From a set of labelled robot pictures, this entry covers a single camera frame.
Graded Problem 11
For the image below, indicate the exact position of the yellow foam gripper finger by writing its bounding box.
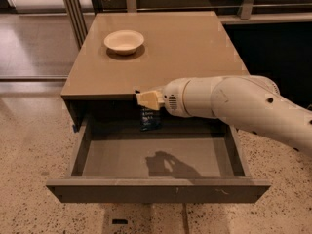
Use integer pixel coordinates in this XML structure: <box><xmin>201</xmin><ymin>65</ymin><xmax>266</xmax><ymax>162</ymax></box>
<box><xmin>136</xmin><ymin>90</ymin><xmax>165</xmax><ymax>110</ymax></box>

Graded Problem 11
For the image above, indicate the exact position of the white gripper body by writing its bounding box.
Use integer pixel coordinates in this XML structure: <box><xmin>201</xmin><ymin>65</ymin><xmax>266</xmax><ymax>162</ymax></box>
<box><xmin>163</xmin><ymin>78</ymin><xmax>190</xmax><ymax>117</ymax></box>

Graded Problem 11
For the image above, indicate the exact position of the dark blue rxbar wrapper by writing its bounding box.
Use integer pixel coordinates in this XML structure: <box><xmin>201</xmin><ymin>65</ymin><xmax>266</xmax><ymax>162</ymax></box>
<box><xmin>140</xmin><ymin>107</ymin><xmax>161</xmax><ymax>131</ymax></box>

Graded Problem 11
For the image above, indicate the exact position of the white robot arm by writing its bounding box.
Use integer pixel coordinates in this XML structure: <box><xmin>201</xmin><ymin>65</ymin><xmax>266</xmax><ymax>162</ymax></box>
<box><xmin>136</xmin><ymin>75</ymin><xmax>312</xmax><ymax>156</ymax></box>

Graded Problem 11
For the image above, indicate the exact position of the grey cabinet with counter top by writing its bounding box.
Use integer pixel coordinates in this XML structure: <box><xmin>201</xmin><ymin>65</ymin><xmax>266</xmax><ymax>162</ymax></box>
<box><xmin>61</xmin><ymin>12</ymin><xmax>248</xmax><ymax>126</ymax></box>

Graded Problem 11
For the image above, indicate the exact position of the open grey top drawer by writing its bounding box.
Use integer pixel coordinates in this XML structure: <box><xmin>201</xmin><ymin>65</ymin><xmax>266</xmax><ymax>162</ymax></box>
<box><xmin>47</xmin><ymin>117</ymin><xmax>270</xmax><ymax>203</ymax></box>

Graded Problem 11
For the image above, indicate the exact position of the white paper bowl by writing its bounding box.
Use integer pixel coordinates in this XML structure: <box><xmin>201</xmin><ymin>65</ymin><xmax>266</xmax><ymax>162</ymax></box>
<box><xmin>103</xmin><ymin>30</ymin><xmax>144</xmax><ymax>56</ymax></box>

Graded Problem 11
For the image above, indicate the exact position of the metal shelf frame rail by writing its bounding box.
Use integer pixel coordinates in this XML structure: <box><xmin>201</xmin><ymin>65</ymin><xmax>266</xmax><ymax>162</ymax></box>
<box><xmin>63</xmin><ymin>0</ymin><xmax>312</xmax><ymax>45</ymax></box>

